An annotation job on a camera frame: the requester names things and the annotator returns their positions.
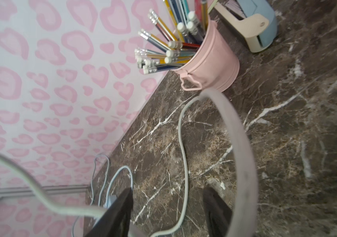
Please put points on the pink pencil cup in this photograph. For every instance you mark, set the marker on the pink pencil cup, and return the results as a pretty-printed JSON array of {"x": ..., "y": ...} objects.
[{"x": 214, "y": 65}]

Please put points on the blue beige pencil sharpener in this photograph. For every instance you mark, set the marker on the blue beige pencil sharpener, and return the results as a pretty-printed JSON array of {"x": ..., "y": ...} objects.
[{"x": 254, "y": 20}]

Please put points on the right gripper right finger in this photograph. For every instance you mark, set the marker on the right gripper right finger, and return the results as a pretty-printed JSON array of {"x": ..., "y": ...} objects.
[{"x": 218, "y": 214}]

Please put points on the bundle of pencils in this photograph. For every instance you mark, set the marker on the bundle of pencils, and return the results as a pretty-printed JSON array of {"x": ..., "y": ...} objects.
[{"x": 180, "y": 44}]

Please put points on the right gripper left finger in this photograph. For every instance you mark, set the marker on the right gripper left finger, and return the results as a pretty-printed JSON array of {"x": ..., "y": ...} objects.
[{"x": 116, "y": 220}]

